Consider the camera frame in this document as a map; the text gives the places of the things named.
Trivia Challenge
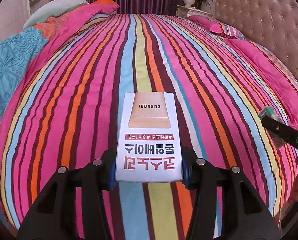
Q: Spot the white nightstand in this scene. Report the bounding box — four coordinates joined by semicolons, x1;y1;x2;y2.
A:
176;5;214;18

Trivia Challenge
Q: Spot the blue patterned quilt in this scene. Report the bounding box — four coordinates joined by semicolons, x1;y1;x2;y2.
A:
0;27;48;123

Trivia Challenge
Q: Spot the pale green pillow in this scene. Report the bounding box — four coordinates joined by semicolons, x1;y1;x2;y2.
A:
23;0;88;29

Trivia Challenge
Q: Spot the beige tufted headboard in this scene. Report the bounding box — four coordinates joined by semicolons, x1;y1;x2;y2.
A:
215;0;298;81

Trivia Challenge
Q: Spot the teal rectangular box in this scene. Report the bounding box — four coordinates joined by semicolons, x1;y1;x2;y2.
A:
259;106;287;149

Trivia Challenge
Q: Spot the colourful striped bed sheet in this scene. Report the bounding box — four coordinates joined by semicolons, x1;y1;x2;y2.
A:
0;12;298;239

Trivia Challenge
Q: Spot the white box Korean red text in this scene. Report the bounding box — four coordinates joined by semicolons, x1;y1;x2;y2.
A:
115;92;182;183

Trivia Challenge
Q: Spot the pink pillow near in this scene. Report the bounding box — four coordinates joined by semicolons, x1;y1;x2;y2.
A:
224;38;298;130

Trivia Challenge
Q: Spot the pink striped pillow far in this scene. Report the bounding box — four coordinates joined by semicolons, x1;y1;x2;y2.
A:
188;15;245;40

